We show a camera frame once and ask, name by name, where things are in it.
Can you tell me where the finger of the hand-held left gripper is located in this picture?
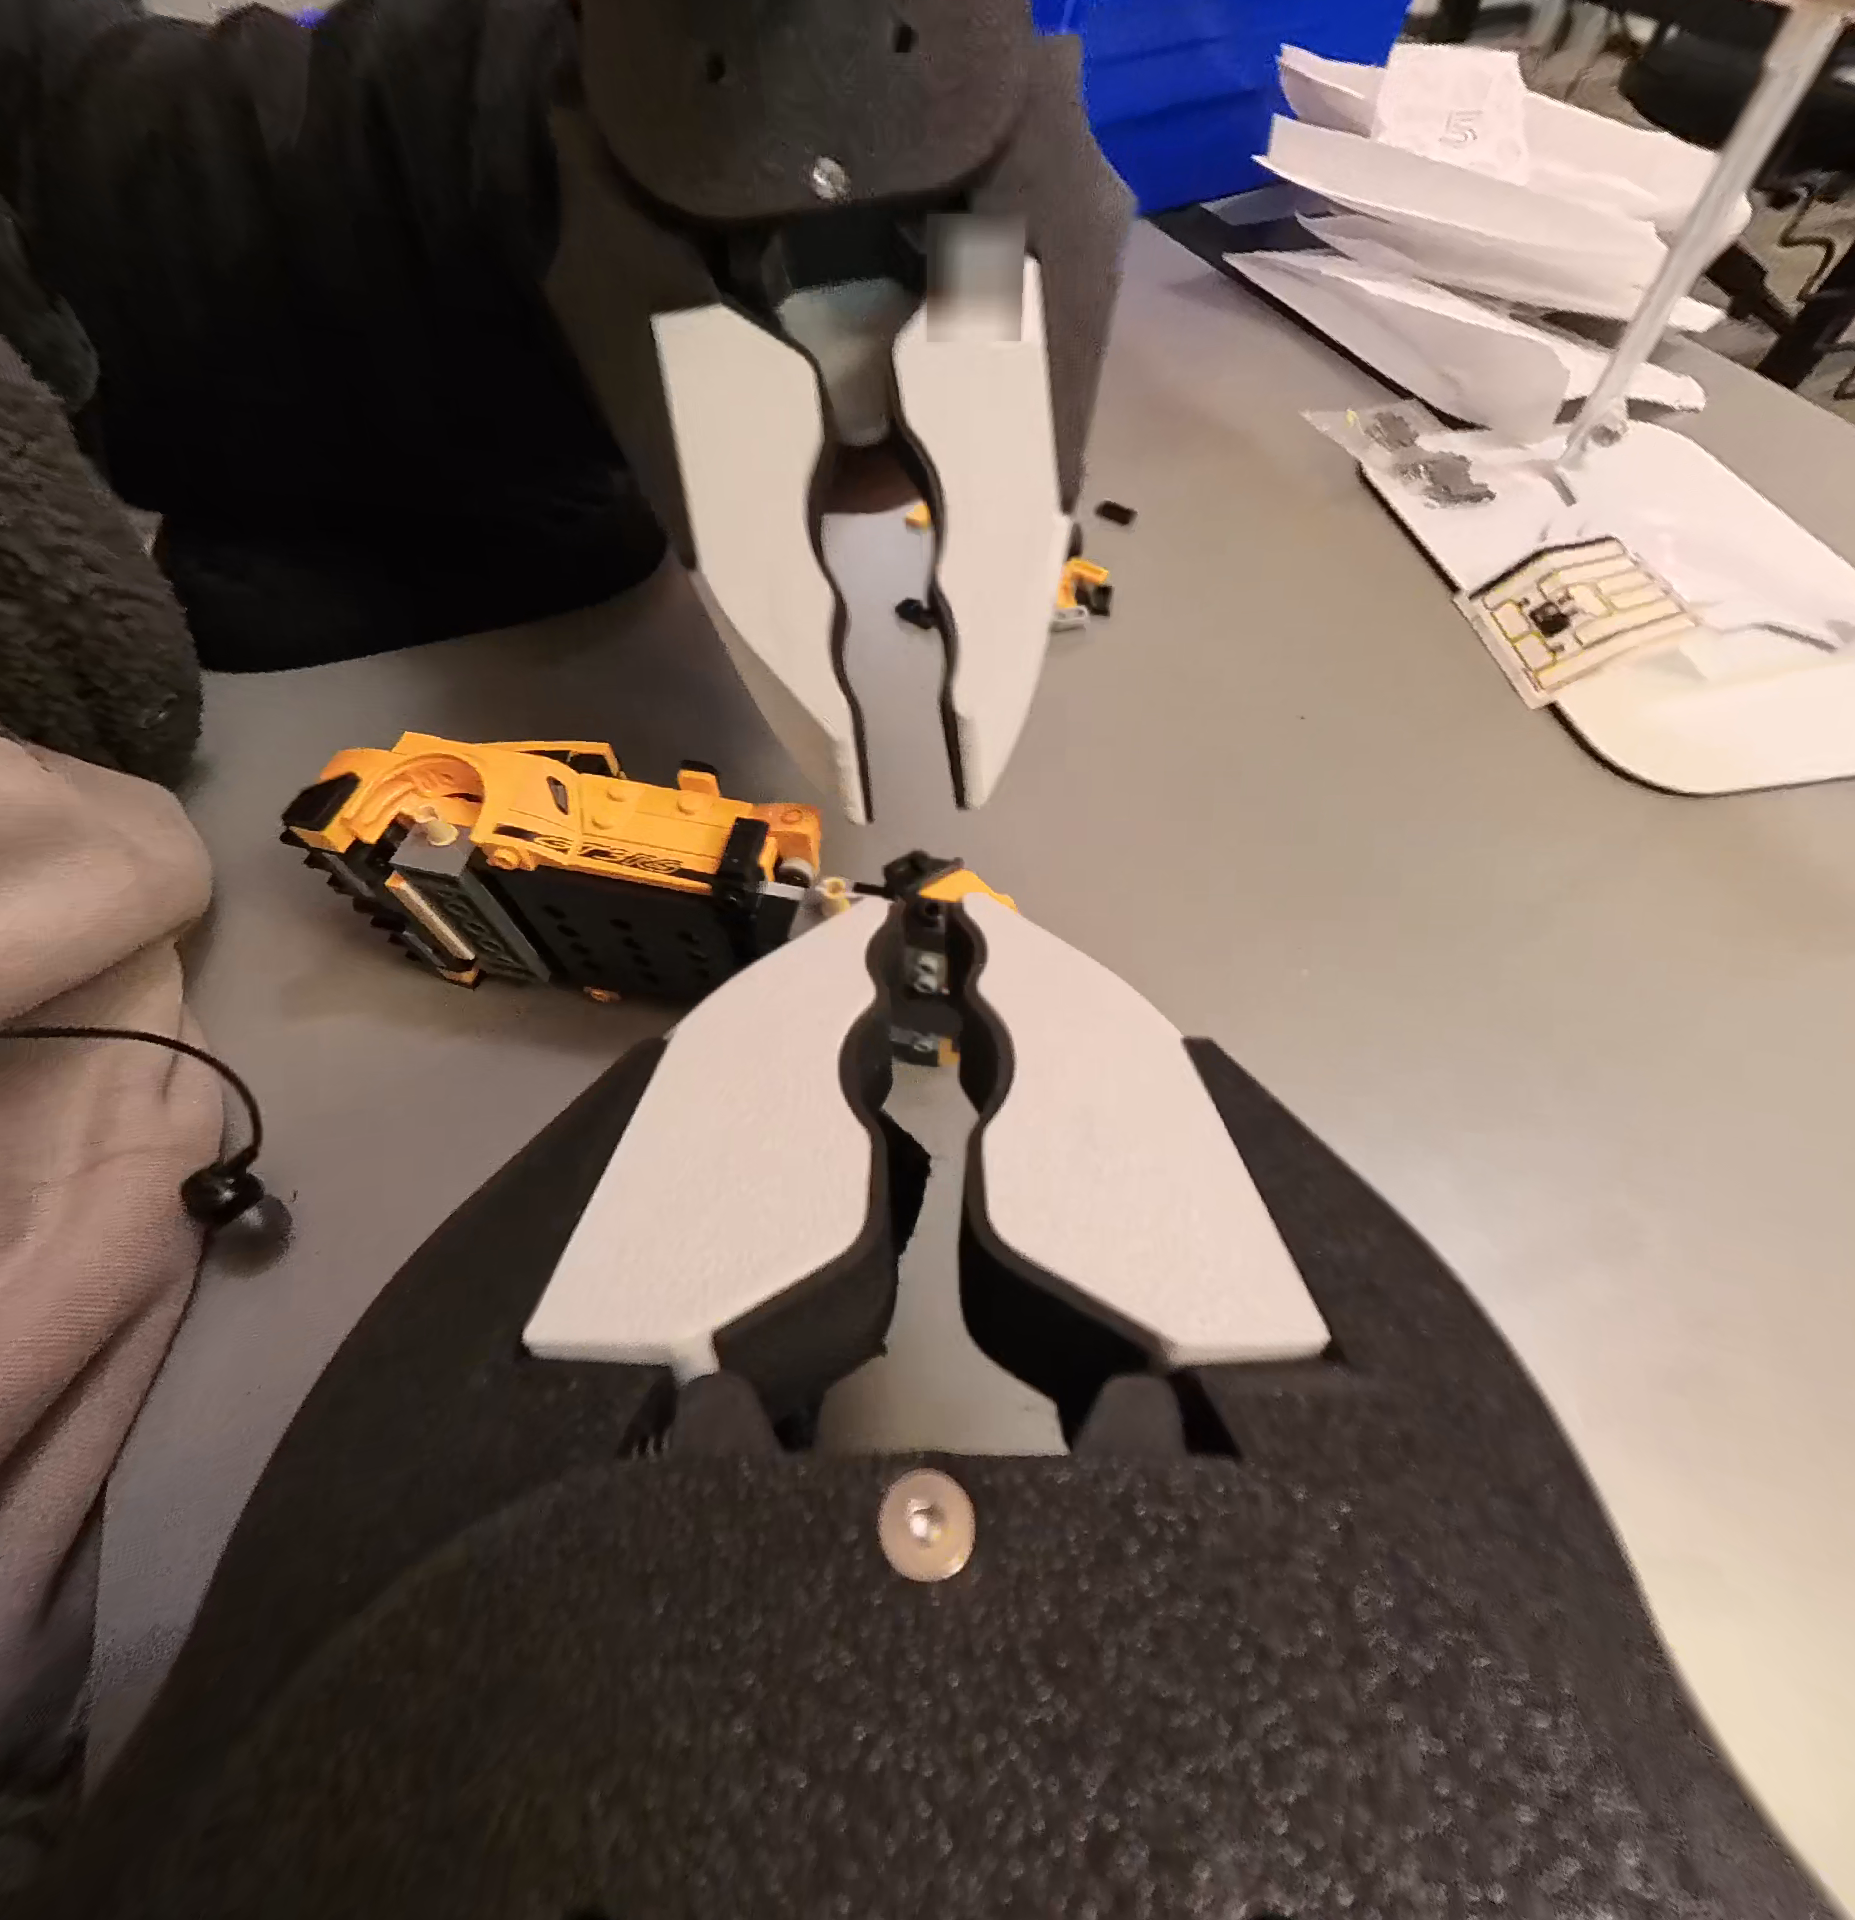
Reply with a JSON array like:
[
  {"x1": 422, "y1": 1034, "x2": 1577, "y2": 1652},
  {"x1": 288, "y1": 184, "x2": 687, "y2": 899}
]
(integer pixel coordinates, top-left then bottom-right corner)
[
  {"x1": 892, "y1": 225, "x2": 1064, "y2": 814},
  {"x1": 653, "y1": 300, "x2": 870, "y2": 827}
]

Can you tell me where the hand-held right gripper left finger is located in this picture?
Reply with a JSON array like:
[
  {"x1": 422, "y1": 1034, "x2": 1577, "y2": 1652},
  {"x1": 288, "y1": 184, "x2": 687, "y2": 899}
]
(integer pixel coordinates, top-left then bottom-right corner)
[{"x1": 530, "y1": 902, "x2": 930, "y2": 1373}]

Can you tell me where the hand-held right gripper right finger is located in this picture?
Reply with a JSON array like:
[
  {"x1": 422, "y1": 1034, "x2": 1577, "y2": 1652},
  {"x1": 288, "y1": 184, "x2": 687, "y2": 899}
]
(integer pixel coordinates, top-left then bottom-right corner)
[{"x1": 944, "y1": 894, "x2": 1334, "y2": 1367}]

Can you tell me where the pile of small lego pieces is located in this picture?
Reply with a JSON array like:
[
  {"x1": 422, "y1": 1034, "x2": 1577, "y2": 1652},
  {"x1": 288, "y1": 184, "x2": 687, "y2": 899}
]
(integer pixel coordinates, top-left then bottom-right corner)
[{"x1": 899, "y1": 494, "x2": 1131, "y2": 631}]

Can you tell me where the orange lego car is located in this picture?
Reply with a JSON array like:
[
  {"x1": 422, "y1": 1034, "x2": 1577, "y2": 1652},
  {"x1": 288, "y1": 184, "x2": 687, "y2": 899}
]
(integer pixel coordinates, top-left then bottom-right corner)
[{"x1": 284, "y1": 728, "x2": 1025, "y2": 1073}]

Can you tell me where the person's left forearm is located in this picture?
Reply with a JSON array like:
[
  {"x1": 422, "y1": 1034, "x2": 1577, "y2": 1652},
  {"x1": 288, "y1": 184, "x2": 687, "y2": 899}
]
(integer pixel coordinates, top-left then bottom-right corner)
[{"x1": 0, "y1": 0, "x2": 614, "y2": 512}]

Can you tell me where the lego sticker sheet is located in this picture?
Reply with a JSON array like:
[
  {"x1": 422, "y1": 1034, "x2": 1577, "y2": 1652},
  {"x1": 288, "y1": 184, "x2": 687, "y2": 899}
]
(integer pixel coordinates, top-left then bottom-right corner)
[{"x1": 1469, "y1": 534, "x2": 1694, "y2": 706}]

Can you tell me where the blue storage bin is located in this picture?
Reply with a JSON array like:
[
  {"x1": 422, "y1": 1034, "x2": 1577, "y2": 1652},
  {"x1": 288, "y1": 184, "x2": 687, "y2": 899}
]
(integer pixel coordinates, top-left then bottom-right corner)
[{"x1": 1035, "y1": 0, "x2": 1334, "y2": 219}]

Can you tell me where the translucent plastic bag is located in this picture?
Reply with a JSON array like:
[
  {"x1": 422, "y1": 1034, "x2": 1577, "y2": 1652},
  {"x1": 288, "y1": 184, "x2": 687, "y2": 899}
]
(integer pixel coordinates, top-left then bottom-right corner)
[{"x1": 1311, "y1": 399, "x2": 1501, "y2": 512}]

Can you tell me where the white folded paper bag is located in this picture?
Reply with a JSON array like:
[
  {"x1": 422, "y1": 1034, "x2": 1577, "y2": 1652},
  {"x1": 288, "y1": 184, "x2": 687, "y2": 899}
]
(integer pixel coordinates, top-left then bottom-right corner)
[{"x1": 1228, "y1": 240, "x2": 1709, "y2": 437}]

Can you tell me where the pile of empty paper bags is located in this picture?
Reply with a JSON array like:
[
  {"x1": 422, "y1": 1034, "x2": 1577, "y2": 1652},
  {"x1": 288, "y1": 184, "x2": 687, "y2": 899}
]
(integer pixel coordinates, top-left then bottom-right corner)
[{"x1": 1260, "y1": 46, "x2": 1738, "y2": 331}]

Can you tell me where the pink shirt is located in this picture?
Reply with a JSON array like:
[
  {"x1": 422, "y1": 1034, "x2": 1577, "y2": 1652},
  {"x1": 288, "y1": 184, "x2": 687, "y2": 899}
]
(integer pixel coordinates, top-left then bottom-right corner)
[{"x1": 0, "y1": 721, "x2": 223, "y2": 1772}]

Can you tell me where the grey fleece jacket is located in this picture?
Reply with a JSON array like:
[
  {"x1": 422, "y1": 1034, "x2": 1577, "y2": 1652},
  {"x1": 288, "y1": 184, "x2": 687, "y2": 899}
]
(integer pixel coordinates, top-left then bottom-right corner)
[{"x1": 0, "y1": 150, "x2": 210, "y2": 789}]

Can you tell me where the white stand rod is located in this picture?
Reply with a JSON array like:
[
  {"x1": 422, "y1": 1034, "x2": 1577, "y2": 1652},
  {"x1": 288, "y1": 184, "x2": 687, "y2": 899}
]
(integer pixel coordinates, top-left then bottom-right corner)
[{"x1": 1560, "y1": 0, "x2": 1844, "y2": 467}]

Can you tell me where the black earphone with cable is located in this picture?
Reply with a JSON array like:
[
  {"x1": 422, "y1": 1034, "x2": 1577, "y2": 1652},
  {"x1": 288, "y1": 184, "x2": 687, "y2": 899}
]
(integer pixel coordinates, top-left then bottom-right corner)
[{"x1": 0, "y1": 1027, "x2": 294, "y2": 1255}]

